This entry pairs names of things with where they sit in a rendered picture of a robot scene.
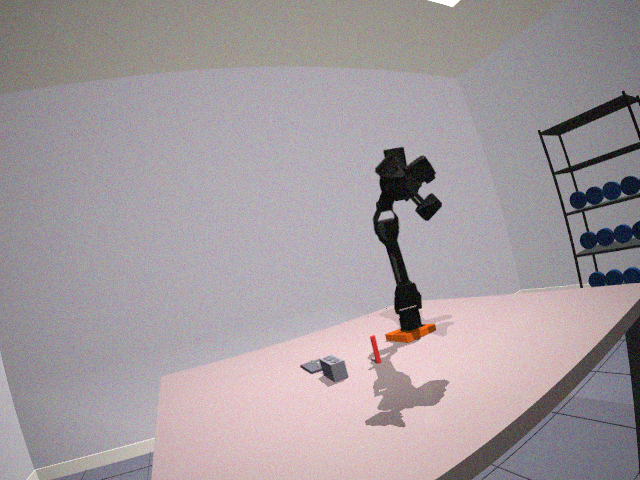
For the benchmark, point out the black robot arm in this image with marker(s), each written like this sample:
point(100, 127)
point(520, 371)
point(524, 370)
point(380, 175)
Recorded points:
point(406, 294)

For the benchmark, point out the red peg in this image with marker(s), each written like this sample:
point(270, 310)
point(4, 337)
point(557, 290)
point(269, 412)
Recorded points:
point(375, 349)

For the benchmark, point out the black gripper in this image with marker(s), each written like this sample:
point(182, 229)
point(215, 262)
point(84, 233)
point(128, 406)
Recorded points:
point(390, 170)

